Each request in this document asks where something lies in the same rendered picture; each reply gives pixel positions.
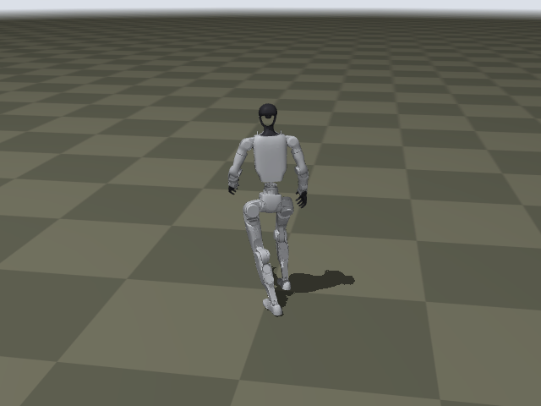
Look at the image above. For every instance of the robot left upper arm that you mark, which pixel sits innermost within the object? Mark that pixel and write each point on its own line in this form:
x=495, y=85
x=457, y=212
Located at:
x=244, y=146

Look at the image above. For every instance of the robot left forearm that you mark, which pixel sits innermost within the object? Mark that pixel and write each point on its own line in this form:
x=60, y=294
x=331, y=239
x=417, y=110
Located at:
x=232, y=181

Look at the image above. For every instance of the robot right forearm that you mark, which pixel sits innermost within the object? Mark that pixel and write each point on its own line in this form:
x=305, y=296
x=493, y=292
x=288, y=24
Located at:
x=303, y=183

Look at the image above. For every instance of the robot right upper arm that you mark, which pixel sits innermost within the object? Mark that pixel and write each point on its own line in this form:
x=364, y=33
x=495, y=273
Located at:
x=297, y=154

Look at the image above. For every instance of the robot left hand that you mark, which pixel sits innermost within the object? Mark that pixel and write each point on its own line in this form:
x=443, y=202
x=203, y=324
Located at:
x=230, y=188

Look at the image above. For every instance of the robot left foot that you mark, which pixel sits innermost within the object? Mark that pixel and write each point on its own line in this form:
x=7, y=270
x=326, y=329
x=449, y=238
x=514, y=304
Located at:
x=275, y=310

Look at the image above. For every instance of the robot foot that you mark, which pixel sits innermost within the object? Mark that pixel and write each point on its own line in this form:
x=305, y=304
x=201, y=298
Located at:
x=275, y=310
x=286, y=285

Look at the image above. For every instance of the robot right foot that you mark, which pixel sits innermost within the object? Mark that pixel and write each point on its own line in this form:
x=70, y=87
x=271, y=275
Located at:
x=286, y=285

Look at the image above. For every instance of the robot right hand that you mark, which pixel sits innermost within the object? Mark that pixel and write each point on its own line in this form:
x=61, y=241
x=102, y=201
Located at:
x=303, y=198

